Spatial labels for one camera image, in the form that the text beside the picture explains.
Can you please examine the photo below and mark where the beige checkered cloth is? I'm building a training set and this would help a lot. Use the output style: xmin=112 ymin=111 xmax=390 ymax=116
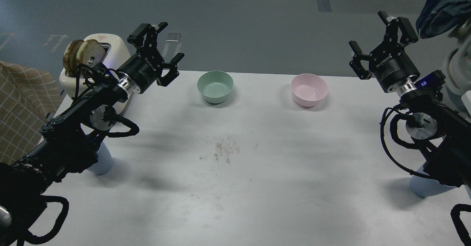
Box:
xmin=0 ymin=61 xmax=62 ymax=165

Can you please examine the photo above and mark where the blue cup image-right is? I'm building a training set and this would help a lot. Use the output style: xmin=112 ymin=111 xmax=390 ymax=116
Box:
xmin=409 ymin=175 xmax=456 ymax=198

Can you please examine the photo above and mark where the toast slice back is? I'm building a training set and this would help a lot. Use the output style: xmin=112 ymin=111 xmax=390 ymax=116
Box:
xmin=63 ymin=39 xmax=84 ymax=77

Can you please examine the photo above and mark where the blue cup image-left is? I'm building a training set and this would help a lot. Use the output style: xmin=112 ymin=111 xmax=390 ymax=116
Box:
xmin=87 ymin=142 xmax=113 ymax=175

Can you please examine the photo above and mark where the green bowl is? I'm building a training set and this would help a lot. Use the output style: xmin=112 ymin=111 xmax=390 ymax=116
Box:
xmin=197 ymin=71 xmax=234 ymax=104

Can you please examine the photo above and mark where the toast slice front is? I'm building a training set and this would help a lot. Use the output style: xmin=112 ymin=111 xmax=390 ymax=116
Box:
xmin=76 ymin=39 xmax=106 ymax=65

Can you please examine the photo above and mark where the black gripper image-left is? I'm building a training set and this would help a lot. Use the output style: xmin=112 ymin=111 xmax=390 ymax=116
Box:
xmin=117 ymin=22 xmax=185 ymax=94

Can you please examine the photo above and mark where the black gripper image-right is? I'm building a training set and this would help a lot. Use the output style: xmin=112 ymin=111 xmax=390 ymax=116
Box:
xmin=348 ymin=11 xmax=419 ymax=93

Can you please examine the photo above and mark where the white chair frame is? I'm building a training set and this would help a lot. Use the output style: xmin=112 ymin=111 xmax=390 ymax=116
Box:
xmin=442 ymin=36 xmax=471 ymax=116

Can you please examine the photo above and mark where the dark blue fabric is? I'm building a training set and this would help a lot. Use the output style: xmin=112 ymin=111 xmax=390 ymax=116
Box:
xmin=415 ymin=0 xmax=471 ymax=39

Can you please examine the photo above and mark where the toast slice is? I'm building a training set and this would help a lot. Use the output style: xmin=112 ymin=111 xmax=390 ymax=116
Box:
xmin=76 ymin=39 xmax=106 ymax=65
xmin=63 ymin=39 xmax=84 ymax=77

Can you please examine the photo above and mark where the cream white toaster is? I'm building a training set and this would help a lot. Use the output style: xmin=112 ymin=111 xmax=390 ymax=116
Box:
xmin=59 ymin=33 xmax=131 ymax=97

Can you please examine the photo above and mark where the pink bowl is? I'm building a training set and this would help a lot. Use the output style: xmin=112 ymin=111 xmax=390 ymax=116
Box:
xmin=290 ymin=74 xmax=328 ymax=108

